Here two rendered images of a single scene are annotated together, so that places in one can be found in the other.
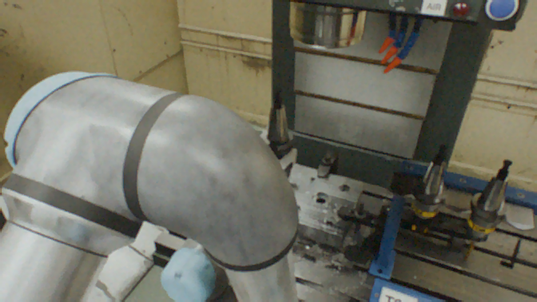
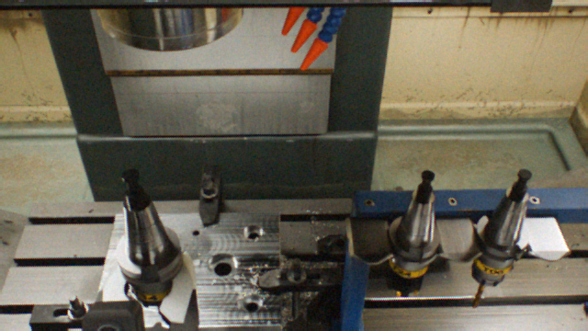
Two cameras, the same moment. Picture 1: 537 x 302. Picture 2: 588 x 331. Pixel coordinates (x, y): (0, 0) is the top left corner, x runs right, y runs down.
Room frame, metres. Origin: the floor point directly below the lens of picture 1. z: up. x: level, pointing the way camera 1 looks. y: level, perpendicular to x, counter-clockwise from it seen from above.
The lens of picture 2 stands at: (0.25, 0.03, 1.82)
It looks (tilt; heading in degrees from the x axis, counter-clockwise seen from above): 44 degrees down; 333
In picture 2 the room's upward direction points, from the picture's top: 1 degrees clockwise
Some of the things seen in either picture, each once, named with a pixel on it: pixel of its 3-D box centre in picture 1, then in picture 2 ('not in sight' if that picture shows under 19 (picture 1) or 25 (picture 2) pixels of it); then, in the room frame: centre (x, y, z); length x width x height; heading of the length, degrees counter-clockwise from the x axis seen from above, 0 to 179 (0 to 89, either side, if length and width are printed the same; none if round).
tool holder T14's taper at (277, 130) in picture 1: (276, 121); (142, 225); (0.66, -0.02, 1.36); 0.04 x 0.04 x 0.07
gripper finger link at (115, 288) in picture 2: not in sight; (120, 301); (0.65, 0.02, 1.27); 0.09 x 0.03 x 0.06; 169
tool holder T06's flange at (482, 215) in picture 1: (487, 208); (500, 238); (0.58, -0.43, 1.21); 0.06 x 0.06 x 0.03
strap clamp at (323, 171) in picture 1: (327, 168); (211, 203); (1.01, -0.19, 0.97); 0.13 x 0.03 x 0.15; 155
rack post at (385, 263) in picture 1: (392, 224); (355, 281); (0.70, -0.30, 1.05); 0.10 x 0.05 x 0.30; 155
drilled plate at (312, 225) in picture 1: (304, 199); (194, 274); (0.88, -0.10, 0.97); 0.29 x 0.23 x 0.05; 65
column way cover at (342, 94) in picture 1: (359, 80); (217, 32); (1.26, -0.31, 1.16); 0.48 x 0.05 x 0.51; 65
